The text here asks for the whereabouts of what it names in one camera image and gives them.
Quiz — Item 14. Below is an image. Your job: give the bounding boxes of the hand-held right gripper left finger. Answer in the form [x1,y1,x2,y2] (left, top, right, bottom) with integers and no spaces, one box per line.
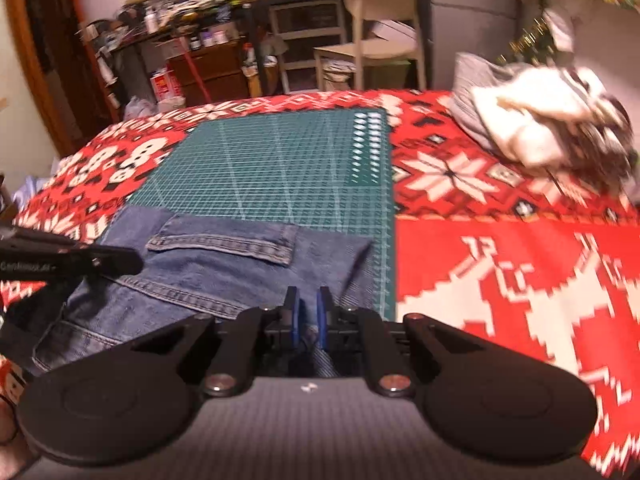
[125,286,303,398]

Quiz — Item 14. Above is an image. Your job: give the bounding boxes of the white sweater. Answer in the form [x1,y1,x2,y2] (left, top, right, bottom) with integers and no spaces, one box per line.
[472,67,608,168]

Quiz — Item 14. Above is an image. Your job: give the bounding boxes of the blue denim shorts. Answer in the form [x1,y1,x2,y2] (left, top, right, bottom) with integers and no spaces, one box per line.
[31,205,376,378]

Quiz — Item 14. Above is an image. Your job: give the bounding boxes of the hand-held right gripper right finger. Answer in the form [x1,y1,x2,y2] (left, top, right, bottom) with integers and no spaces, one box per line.
[316,286,507,398]

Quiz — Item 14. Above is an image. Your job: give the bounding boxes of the green cutting mat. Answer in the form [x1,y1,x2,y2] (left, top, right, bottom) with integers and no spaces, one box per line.
[102,107,398,321]

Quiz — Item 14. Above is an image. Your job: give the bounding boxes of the small Christmas tree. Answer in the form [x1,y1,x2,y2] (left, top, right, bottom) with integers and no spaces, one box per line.
[510,7,556,66]

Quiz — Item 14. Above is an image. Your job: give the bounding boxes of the white sack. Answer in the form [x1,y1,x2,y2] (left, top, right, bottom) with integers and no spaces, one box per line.
[157,92,188,113]

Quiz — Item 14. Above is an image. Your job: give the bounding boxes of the red cardboard box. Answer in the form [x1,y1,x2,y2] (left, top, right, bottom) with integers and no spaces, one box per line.
[150,67,183,103]

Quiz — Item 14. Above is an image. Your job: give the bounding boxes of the red print plastic bag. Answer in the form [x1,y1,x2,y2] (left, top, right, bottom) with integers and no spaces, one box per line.
[122,96,158,122]

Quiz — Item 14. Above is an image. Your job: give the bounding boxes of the brown paper bag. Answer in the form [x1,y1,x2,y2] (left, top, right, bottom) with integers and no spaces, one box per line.
[245,60,266,97]

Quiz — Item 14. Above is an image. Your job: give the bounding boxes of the wooden drawer cabinet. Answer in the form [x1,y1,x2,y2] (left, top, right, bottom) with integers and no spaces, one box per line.
[167,42,251,106]

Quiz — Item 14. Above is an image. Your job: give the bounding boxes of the grey knit sweater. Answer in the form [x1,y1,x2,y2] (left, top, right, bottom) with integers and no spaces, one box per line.
[450,51,521,151]

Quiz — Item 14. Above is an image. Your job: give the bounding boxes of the white cardboard box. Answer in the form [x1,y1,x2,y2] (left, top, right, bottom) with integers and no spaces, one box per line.
[374,19,420,45]

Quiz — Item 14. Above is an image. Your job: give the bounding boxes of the red patterned blanket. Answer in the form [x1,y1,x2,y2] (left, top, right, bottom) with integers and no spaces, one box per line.
[10,89,640,478]

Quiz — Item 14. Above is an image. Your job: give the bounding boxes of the wooden door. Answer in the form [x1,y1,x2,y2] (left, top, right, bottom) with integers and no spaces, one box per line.
[5,0,121,158]

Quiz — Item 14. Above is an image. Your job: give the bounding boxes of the red handled broom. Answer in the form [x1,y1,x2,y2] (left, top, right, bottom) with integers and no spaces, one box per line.
[177,35,213,103]

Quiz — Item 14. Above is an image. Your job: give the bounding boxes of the white drawer unit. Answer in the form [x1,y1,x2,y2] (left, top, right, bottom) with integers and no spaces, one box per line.
[269,0,348,95]

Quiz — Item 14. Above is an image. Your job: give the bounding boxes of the striped knit sweater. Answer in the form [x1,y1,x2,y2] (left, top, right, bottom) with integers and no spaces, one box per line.
[555,67,638,196]

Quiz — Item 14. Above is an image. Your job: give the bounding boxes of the green storage bin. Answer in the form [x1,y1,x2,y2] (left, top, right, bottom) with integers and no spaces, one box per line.
[362,57,413,90]

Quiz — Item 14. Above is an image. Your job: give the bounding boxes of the hanging white cloth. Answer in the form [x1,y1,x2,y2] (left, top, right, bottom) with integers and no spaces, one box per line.
[542,7,576,53]

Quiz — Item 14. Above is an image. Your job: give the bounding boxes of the grey refrigerator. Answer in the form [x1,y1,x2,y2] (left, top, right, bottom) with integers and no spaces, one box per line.
[430,0,523,92]

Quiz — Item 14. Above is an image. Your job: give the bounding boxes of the dark desk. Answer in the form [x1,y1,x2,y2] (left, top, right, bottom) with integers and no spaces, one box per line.
[242,0,432,98]

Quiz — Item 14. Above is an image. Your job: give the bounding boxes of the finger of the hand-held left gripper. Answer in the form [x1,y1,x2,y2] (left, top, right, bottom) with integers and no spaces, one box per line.
[75,246,145,277]

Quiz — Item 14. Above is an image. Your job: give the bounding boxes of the white waste bin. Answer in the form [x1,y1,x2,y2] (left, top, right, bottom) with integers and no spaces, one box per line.
[321,59,358,92]

